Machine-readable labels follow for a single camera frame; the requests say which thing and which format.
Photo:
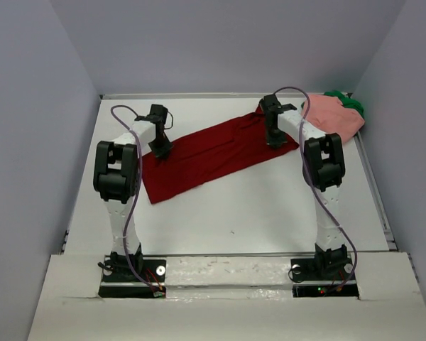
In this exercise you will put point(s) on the green t shirt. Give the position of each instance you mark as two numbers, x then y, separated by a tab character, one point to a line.
346	101

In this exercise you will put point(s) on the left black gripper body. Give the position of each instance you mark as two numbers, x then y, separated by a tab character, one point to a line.
161	146

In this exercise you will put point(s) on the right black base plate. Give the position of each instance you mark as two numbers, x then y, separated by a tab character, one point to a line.
308	282

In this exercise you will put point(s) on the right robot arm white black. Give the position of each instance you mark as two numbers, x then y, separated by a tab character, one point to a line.
323	169

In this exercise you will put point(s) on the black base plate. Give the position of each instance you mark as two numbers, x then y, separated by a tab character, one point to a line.
122	283
308	282

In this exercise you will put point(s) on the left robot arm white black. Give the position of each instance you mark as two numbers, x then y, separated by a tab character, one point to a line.
118	176

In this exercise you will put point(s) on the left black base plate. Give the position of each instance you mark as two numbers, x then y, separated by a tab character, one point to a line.
122	283

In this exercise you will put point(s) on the pink t shirt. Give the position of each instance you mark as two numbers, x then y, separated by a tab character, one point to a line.
329	115

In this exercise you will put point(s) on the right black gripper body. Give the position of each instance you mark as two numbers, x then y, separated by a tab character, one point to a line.
274	136

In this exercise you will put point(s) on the dark red t shirt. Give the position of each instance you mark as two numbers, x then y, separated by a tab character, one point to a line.
209	154

